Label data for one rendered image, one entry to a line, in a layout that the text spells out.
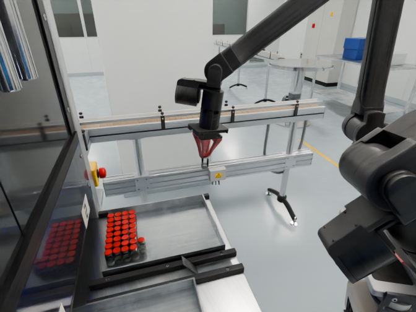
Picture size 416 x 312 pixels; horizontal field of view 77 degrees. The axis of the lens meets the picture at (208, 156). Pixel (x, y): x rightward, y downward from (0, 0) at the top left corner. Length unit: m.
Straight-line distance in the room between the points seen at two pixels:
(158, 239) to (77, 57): 8.19
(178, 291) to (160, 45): 1.78
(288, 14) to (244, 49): 0.12
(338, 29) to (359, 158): 6.87
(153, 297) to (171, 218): 0.29
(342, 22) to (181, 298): 6.89
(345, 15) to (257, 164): 5.63
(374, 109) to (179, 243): 0.65
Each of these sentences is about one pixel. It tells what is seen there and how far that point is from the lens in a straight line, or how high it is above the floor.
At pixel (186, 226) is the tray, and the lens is 0.91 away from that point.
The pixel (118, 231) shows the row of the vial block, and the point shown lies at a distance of 0.86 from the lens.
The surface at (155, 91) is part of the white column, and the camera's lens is 2.22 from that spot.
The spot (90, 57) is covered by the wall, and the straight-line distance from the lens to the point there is 8.80.
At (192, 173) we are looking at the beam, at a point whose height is 0.52.
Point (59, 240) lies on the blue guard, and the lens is 0.60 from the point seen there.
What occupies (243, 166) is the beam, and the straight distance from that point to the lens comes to 1.98.
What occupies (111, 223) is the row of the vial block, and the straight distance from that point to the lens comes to 0.90.
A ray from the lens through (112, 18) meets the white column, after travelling 2.15.
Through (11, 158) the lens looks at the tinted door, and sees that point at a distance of 0.47.
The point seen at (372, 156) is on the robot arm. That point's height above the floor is 1.37.
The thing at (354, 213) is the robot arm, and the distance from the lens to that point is 0.36.
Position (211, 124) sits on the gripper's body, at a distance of 0.71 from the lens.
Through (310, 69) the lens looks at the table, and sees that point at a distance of 3.90.
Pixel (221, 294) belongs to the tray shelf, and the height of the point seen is 0.88.
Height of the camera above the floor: 1.50
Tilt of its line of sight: 28 degrees down
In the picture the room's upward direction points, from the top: straight up
